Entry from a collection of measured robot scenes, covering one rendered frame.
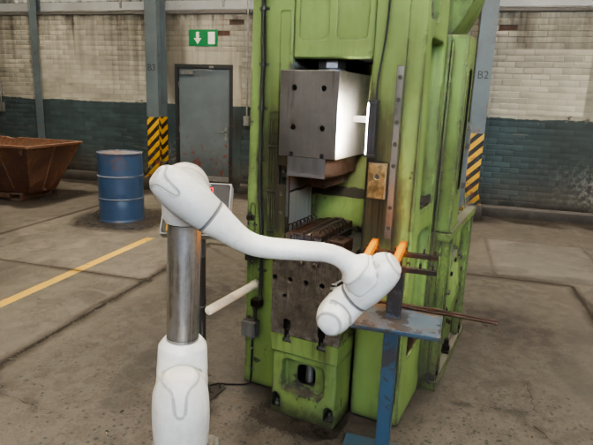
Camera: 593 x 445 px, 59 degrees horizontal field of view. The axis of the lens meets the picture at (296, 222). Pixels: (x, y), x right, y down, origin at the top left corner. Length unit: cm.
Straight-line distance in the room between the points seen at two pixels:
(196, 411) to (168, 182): 63
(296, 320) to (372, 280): 123
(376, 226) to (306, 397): 95
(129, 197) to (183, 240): 545
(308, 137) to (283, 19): 61
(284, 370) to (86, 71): 833
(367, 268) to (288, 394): 152
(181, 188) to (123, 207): 565
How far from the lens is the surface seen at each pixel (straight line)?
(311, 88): 247
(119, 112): 1004
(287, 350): 274
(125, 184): 695
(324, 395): 276
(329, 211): 300
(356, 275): 144
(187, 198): 136
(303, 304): 259
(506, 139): 834
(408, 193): 249
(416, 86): 245
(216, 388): 315
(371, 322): 217
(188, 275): 159
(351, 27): 258
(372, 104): 246
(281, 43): 272
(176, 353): 167
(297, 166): 251
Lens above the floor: 163
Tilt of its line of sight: 13 degrees down
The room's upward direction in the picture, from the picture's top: 2 degrees clockwise
